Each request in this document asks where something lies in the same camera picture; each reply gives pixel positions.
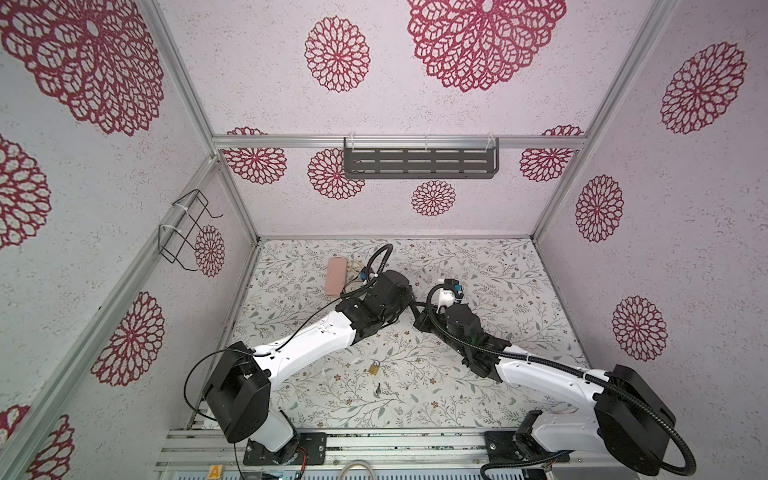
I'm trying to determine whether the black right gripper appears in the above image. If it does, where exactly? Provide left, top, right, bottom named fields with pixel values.
left=410, top=300, right=469, bottom=361

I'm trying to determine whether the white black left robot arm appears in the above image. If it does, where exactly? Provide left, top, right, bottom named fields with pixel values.
left=202, top=270, right=414, bottom=456

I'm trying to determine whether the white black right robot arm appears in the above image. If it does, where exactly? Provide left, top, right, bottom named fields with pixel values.
left=413, top=303, right=696, bottom=476

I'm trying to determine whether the pink rectangular case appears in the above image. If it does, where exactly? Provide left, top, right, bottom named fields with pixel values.
left=325, top=257, right=348, bottom=298

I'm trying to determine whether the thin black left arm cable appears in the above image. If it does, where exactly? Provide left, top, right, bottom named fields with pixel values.
left=182, top=242, right=395, bottom=480

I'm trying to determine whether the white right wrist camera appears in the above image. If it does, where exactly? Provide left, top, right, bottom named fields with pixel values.
left=431, top=279, right=464, bottom=313

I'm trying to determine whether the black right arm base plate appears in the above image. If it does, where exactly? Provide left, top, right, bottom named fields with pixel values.
left=484, top=430, right=572, bottom=467

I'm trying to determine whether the grey slotted wall shelf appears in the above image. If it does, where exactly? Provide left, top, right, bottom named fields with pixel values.
left=342, top=137, right=500, bottom=180

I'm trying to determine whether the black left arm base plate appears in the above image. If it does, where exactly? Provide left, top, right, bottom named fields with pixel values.
left=243, top=432, right=328, bottom=466

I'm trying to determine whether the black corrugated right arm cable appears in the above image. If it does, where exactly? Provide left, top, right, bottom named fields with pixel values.
left=424, top=283, right=698, bottom=480

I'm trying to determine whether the grey looped cable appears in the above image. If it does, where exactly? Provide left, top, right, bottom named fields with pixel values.
left=337, top=459, right=377, bottom=480

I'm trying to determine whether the black wire wall rack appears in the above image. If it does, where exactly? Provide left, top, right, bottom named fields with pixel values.
left=156, top=189, right=223, bottom=272

